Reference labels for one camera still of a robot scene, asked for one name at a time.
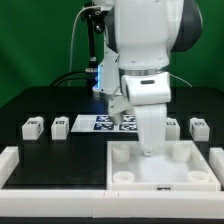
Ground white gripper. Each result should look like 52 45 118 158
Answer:
108 95 167 157

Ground white square tabletop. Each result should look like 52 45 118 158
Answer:
106 141 221 192

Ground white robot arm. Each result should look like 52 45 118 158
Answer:
92 0 203 155

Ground white sheet with markers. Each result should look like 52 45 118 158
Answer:
71 114 137 133

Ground white U-shaped obstacle fence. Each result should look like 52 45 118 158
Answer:
0 147 224 219

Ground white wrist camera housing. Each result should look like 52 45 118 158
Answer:
121 72 171 106

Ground black cables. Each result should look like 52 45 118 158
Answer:
49 69 98 87

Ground black camera on stand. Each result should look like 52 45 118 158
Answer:
81 2 111 88

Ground grey cable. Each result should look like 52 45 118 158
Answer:
67 5 95 87

